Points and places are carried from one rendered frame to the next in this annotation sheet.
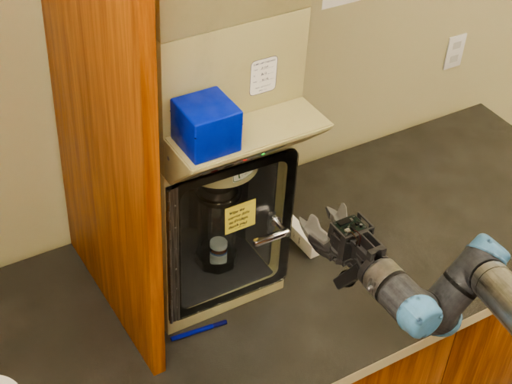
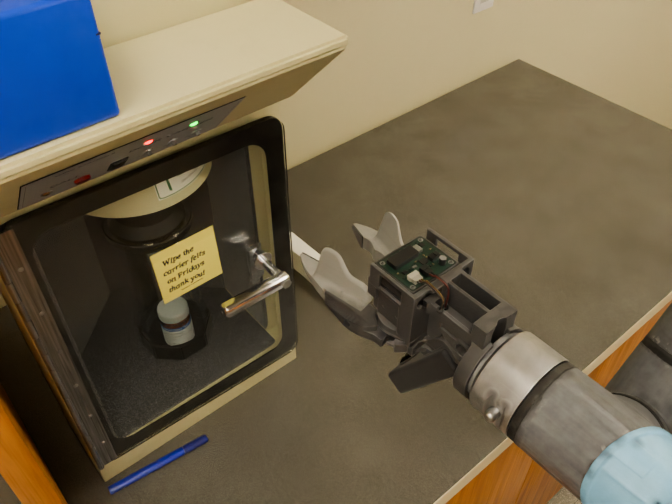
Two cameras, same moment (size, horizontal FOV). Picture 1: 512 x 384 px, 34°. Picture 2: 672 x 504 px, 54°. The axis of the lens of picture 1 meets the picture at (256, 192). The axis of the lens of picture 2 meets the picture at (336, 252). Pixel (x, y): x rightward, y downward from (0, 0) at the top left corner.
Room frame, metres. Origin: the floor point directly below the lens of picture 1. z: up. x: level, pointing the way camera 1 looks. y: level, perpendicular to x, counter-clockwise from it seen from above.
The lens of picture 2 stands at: (0.84, -0.08, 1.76)
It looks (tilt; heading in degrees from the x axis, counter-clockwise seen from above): 44 degrees down; 354
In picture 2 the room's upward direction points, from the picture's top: straight up
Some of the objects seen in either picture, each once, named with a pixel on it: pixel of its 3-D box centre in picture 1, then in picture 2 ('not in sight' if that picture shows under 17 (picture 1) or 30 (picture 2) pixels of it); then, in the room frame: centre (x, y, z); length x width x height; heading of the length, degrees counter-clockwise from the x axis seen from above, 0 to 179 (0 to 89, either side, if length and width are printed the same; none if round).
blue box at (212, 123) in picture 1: (206, 125); (5, 52); (1.27, 0.10, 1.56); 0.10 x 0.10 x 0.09; 34
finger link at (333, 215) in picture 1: (340, 214); (387, 237); (1.30, -0.18, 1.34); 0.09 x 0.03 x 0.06; 19
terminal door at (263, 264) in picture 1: (233, 237); (184, 304); (1.37, 0.04, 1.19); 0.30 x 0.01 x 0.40; 122
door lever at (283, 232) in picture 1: (268, 232); (250, 284); (1.38, -0.03, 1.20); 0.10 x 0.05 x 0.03; 122
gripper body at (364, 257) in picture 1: (357, 249); (441, 314); (1.19, -0.21, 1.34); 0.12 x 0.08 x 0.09; 34
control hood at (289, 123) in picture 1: (249, 151); (161, 122); (1.33, 0.02, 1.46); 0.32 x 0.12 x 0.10; 124
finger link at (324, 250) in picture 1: (327, 245); (369, 310); (1.23, -0.15, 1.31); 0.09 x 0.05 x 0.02; 49
